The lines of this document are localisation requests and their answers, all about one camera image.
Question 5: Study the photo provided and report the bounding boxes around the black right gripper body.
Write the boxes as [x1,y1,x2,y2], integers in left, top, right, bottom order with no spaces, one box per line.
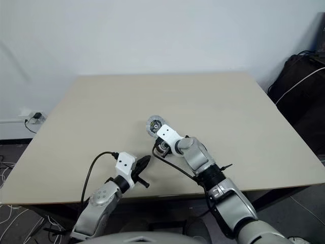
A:
[152,137,172,159]

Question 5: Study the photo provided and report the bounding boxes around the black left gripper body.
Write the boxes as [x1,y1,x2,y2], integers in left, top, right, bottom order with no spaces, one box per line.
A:
[131,162,151,189]

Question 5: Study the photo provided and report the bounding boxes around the gray robot torso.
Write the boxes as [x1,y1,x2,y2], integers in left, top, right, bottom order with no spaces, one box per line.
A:
[86,227,242,244]

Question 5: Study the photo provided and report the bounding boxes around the black fabric bag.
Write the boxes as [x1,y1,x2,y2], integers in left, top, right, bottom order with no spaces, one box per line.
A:
[267,54,325,156]

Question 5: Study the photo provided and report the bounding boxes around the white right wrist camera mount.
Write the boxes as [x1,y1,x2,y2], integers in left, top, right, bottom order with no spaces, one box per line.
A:
[155,124,187,156]

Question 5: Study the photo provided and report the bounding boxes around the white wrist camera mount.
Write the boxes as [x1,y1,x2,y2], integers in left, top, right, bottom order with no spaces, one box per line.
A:
[155,124,187,156]
[115,151,138,189]

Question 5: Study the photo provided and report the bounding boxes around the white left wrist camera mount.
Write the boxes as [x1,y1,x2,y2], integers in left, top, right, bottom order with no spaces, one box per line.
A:
[115,151,138,189]

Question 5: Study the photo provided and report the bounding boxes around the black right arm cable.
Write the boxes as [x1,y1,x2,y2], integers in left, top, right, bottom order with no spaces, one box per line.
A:
[151,144,233,211]

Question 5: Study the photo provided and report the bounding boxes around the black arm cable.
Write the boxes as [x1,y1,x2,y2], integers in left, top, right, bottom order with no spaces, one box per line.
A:
[80,151,120,204]
[151,144,233,211]

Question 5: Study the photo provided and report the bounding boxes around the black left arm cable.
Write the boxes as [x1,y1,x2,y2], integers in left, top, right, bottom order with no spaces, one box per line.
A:
[80,151,120,204]

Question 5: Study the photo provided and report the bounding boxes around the wall power socket with plug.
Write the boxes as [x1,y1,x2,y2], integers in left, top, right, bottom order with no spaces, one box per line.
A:
[27,111,48,125]

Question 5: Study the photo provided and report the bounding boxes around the dark table frame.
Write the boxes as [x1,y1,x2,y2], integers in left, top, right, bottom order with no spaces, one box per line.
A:
[31,187,307,229]

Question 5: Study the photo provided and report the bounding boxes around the black adapter cord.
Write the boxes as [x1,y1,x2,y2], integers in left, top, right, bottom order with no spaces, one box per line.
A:
[24,117,38,133]

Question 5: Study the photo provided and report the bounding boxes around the white floor cables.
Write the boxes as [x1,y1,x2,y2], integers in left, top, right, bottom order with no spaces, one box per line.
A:
[0,155,64,244]

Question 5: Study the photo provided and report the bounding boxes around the white wall cable trunking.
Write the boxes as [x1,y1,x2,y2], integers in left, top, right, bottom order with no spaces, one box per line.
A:
[0,118,29,125]

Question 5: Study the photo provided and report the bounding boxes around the white cord on bag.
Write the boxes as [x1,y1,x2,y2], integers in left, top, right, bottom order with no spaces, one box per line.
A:
[275,66,325,105]

